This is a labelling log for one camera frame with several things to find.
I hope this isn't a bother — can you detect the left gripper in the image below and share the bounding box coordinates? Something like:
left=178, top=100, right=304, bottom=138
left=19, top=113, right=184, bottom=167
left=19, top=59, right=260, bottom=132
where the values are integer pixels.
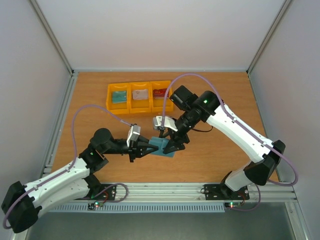
left=102, top=135, right=159, bottom=163

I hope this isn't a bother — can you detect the teal card holder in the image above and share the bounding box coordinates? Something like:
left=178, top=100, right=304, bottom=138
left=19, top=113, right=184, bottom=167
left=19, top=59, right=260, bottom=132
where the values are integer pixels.
left=148, top=136, right=175, bottom=158

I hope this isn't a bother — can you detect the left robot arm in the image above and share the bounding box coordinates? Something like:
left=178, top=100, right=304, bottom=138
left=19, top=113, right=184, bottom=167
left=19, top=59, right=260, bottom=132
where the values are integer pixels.
left=1, top=125, right=159, bottom=234

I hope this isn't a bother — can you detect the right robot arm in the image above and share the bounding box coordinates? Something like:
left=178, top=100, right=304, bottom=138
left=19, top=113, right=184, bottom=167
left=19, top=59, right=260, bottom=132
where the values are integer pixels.
left=153, top=85, right=286, bottom=199

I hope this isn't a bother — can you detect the red cards stack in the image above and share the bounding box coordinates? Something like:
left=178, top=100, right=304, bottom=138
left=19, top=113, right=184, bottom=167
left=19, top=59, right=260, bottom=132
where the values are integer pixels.
left=152, top=88, right=167, bottom=100

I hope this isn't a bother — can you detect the white pink cards stack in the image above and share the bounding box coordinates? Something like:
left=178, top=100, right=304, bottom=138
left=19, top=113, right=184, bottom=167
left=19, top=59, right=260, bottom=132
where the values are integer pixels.
left=132, top=89, right=149, bottom=101

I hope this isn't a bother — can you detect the teal cards stack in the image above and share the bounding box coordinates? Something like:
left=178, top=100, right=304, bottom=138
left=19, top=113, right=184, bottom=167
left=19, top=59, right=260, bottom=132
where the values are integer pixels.
left=111, top=91, right=127, bottom=104

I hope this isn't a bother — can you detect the right yellow bin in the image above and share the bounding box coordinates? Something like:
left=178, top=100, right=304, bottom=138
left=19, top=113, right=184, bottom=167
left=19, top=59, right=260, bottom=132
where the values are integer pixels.
left=150, top=80, right=174, bottom=113

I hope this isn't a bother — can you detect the yellow bin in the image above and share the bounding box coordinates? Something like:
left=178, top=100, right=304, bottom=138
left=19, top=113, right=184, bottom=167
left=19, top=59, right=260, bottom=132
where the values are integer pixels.
left=129, top=81, right=152, bottom=114
left=150, top=80, right=174, bottom=113
left=106, top=82, right=130, bottom=115

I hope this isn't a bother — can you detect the middle yellow bin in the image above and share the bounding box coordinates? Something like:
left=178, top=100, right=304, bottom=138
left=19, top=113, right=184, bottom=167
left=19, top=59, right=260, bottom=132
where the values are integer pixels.
left=129, top=81, right=152, bottom=114

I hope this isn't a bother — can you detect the left yellow bin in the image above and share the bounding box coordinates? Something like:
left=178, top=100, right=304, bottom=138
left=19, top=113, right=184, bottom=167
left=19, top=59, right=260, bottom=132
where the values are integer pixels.
left=106, top=82, right=130, bottom=115

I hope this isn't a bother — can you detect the left circuit board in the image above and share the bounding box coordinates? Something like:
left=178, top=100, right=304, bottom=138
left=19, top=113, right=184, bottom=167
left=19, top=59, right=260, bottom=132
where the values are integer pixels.
left=87, top=201, right=104, bottom=211

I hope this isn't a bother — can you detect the circuit board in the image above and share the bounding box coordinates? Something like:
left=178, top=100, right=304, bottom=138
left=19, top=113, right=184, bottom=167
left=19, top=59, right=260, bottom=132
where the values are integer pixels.
left=224, top=201, right=243, bottom=209
left=87, top=201, right=104, bottom=211

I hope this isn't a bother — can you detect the right circuit board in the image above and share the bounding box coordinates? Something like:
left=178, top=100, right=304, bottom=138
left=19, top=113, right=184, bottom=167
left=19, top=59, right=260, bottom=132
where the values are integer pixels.
left=224, top=201, right=243, bottom=209

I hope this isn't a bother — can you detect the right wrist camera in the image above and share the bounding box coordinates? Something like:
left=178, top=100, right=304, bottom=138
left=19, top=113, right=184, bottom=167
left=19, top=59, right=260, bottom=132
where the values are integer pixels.
left=152, top=115, right=178, bottom=132

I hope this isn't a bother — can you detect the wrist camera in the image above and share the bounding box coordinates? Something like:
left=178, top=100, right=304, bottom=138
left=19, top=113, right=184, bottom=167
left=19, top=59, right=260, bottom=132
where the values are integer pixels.
left=152, top=115, right=178, bottom=132
left=126, top=124, right=141, bottom=148

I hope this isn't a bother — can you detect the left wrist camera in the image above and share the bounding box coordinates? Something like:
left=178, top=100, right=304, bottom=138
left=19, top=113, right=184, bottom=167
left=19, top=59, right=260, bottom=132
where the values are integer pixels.
left=126, top=124, right=141, bottom=148

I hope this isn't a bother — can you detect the aluminium front rail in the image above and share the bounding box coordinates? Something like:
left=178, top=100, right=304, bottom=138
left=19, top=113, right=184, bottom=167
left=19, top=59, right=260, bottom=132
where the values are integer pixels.
left=125, top=182, right=298, bottom=203

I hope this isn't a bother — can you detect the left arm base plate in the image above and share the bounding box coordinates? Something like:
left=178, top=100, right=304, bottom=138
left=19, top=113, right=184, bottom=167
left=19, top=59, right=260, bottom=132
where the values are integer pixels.
left=81, top=184, right=117, bottom=201

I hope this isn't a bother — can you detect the grey slotted cable duct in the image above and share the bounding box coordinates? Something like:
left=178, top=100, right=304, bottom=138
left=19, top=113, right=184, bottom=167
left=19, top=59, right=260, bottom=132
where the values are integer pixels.
left=51, top=202, right=225, bottom=214

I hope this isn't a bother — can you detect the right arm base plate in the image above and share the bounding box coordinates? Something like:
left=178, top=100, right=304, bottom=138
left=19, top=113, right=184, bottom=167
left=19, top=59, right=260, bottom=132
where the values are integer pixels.
left=200, top=183, right=250, bottom=201

